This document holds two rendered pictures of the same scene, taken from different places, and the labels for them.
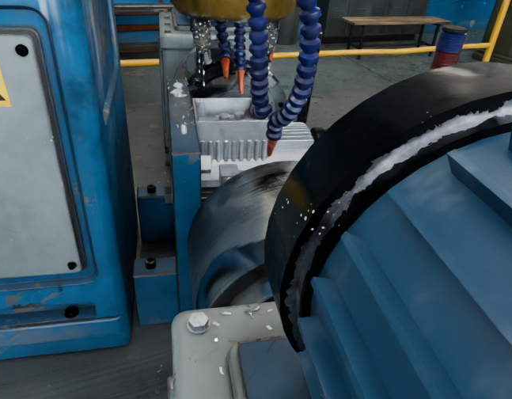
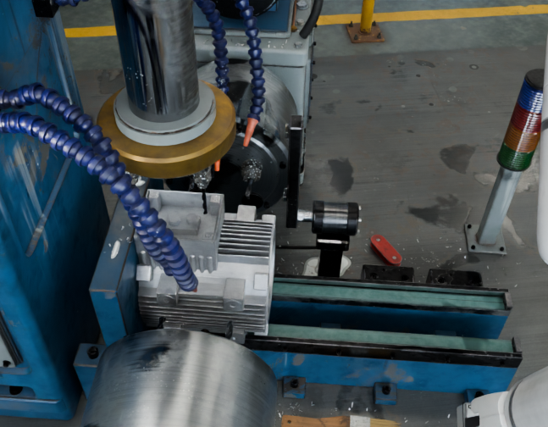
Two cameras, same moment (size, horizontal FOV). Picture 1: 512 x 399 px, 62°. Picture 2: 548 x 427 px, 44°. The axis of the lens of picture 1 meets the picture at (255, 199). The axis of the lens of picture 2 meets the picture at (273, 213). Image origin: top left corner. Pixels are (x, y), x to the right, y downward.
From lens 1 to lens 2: 55 cm
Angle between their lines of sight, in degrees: 18
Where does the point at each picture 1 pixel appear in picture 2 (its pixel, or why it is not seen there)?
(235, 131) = not seen: hidden behind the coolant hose
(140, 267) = (83, 354)
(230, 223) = (105, 395)
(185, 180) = (106, 309)
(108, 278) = (41, 374)
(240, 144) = not seen: hidden behind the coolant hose
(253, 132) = (196, 250)
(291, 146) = (243, 261)
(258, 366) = not seen: outside the picture
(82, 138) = not seen: outside the picture
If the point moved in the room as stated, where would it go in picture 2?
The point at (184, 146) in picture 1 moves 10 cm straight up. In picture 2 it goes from (104, 280) to (91, 231)
